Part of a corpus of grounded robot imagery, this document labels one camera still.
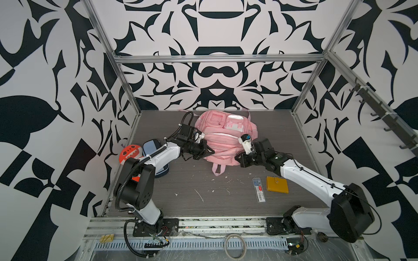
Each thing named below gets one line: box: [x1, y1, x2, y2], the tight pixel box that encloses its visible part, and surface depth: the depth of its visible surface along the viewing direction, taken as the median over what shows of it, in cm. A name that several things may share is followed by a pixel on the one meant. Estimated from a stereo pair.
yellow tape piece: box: [99, 233, 115, 244], surface depth 72 cm
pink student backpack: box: [194, 109, 258, 177], surface depth 90 cm
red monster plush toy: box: [118, 144, 144, 165], surface depth 91 cm
